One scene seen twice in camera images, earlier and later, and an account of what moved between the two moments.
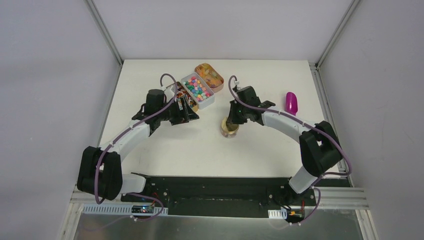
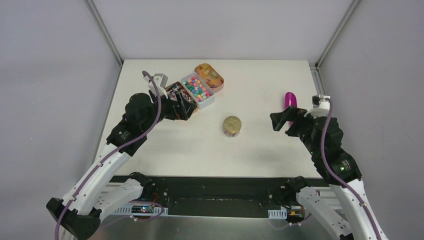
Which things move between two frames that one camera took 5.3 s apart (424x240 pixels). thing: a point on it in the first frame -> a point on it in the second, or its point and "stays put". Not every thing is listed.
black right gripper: (232, 118) -> (291, 113)
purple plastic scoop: (291, 103) stays put
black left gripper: (185, 110) stays put
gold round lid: (231, 128) stays put
